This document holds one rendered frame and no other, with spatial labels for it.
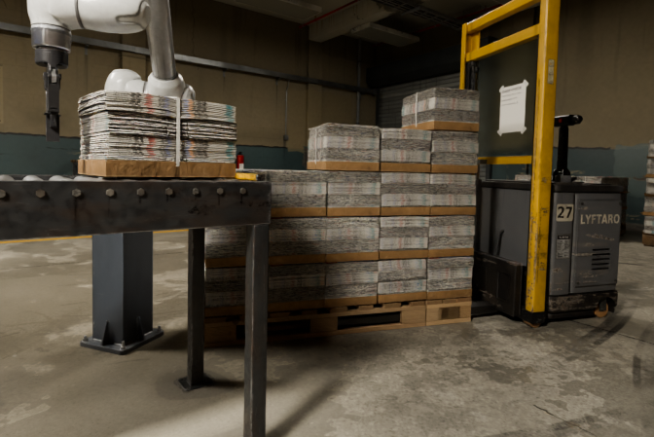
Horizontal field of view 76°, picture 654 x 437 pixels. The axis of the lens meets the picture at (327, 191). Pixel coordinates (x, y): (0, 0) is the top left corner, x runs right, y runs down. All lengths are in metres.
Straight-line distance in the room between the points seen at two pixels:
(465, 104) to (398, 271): 0.97
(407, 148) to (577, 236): 1.12
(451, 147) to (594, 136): 6.11
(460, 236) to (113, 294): 1.78
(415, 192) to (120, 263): 1.47
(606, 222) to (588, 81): 5.78
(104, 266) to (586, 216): 2.54
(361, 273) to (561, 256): 1.15
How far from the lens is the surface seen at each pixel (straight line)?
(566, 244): 2.73
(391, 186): 2.22
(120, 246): 2.12
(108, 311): 2.24
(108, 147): 1.22
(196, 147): 1.30
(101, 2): 1.33
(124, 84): 2.15
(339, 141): 2.11
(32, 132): 8.42
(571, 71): 8.69
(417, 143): 2.29
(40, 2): 1.37
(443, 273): 2.45
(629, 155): 8.17
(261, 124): 9.54
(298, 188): 2.05
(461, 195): 2.43
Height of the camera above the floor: 0.84
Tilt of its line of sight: 3 degrees down
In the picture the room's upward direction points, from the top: 1 degrees clockwise
